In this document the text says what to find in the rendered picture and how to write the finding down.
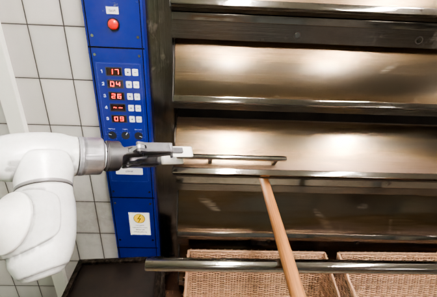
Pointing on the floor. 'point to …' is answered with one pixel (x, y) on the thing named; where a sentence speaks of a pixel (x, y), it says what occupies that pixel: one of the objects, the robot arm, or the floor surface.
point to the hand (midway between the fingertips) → (177, 155)
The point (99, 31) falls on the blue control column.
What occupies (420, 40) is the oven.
